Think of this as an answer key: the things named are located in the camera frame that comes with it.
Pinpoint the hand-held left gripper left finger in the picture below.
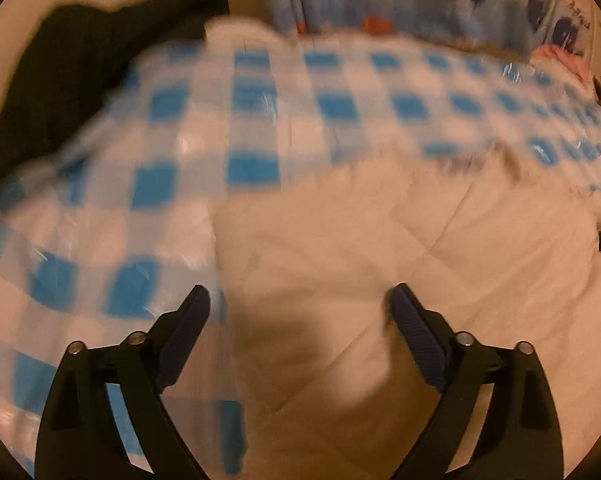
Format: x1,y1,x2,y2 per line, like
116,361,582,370
34,284,212,480

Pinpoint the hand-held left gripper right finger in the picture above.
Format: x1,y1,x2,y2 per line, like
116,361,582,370
389,283,565,480

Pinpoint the white quilted duvet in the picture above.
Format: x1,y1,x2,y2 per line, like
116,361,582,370
208,157,601,480

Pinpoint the pink cloth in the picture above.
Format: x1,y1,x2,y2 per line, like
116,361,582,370
529,42,594,85

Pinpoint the blue white checked bed sheet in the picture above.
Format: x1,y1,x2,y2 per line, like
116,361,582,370
0,25,601,477

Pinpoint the black garment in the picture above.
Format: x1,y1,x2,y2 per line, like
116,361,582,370
0,0,231,178

